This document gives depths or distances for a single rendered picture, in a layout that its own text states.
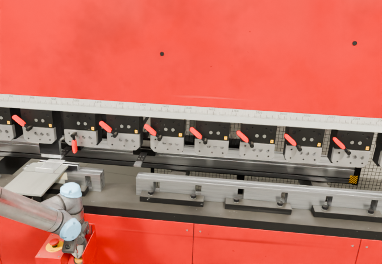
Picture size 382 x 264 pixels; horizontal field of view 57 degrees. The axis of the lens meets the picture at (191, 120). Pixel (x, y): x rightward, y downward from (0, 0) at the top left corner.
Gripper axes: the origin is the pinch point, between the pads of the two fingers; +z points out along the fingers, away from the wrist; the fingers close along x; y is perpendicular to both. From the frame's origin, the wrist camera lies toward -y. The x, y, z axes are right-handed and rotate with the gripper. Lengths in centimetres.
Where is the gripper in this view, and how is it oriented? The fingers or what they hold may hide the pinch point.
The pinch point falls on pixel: (78, 258)
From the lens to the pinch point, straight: 167.1
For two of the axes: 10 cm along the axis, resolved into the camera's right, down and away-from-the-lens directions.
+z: -0.3, 9.0, 4.3
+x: -10.0, -0.5, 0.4
